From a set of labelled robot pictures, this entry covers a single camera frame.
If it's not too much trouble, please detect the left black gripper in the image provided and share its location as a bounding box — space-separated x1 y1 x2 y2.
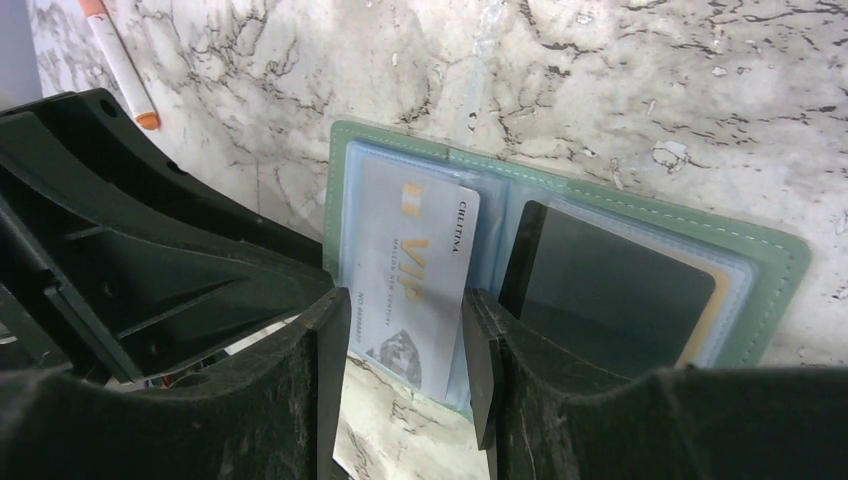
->
1 113 331 381

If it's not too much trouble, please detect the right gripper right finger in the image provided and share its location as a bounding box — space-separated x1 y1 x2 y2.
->
461 288 847 479

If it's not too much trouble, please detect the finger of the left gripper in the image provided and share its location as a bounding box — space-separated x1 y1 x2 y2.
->
1 88 322 268

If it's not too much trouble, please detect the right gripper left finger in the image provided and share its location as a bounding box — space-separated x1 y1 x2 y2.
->
1 288 351 479

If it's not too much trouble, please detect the black credit card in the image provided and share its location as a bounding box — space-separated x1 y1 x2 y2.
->
499 201 715 377

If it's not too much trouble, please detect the silver VIP credit card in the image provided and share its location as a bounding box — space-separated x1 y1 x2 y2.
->
343 154 480 400

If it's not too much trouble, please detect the green card holder wallet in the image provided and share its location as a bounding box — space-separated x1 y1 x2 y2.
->
323 120 811 416

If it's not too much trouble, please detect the small white orange stick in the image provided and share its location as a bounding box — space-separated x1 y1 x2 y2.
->
78 0 161 131

